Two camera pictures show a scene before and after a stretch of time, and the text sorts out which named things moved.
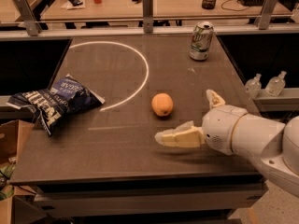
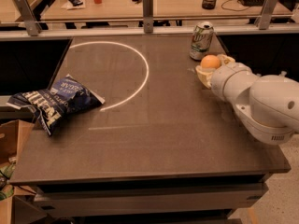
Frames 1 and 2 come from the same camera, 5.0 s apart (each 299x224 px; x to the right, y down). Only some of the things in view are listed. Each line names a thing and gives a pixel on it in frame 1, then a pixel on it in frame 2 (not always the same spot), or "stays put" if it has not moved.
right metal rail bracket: x=263 y=19 stays put
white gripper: x=219 y=126 -> x=223 y=77
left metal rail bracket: x=31 y=22 stays put
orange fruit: x=162 y=104 -> x=210 y=62
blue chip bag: x=67 y=98 stays put
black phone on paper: x=75 y=1 stays put
